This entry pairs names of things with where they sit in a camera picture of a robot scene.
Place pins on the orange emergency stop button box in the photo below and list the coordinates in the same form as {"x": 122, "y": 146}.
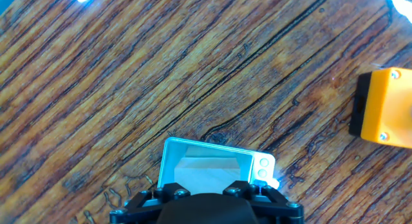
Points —
{"x": 389, "y": 108}

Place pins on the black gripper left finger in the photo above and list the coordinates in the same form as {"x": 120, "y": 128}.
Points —
{"x": 138, "y": 208}

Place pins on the silver digital scale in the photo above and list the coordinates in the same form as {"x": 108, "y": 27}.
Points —
{"x": 264, "y": 167}

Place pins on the light wooden block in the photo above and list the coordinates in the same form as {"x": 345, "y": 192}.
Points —
{"x": 206, "y": 180}

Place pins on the white table sheet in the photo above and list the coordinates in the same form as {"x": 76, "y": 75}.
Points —
{"x": 402, "y": 3}

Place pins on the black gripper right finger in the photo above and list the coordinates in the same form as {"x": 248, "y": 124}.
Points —
{"x": 277, "y": 208}

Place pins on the wood print table mat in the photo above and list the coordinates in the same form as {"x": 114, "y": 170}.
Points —
{"x": 161, "y": 72}

